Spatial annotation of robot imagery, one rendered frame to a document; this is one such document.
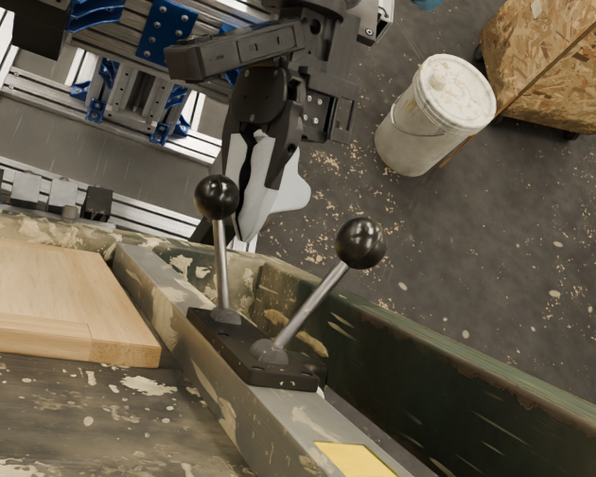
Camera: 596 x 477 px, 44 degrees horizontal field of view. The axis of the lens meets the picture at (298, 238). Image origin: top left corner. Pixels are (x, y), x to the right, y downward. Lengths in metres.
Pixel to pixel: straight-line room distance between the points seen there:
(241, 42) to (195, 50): 0.04
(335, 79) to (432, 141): 1.96
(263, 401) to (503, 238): 2.47
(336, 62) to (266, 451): 0.35
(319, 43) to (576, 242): 2.55
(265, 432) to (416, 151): 2.24
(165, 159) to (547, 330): 1.50
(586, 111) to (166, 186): 1.80
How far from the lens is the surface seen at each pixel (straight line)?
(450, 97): 2.56
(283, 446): 0.42
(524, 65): 3.01
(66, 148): 2.09
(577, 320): 2.95
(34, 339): 0.62
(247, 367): 0.49
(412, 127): 2.58
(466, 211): 2.84
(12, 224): 1.18
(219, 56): 0.58
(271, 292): 1.18
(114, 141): 2.12
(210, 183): 0.60
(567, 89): 3.06
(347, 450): 0.40
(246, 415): 0.48
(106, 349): 0.63
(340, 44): 0.66
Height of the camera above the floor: 1.95
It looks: 54 degrees down
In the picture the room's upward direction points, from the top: 42 degrees clockwise
